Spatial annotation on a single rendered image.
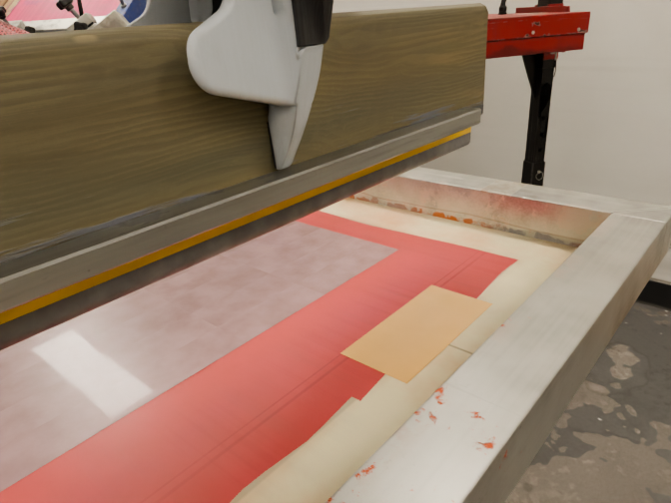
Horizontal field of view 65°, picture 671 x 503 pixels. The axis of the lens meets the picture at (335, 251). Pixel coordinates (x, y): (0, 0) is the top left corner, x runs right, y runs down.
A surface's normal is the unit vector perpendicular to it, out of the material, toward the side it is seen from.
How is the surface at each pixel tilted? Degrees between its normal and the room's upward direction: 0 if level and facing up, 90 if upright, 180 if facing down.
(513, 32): 88
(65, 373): 0
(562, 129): 90
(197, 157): 89
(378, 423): 0
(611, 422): 0
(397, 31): 89
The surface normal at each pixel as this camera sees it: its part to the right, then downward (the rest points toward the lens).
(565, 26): 0.33, 0.40
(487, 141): -0.65, 0.35
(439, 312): -0.06, -0.91
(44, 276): 0.76, 0.22
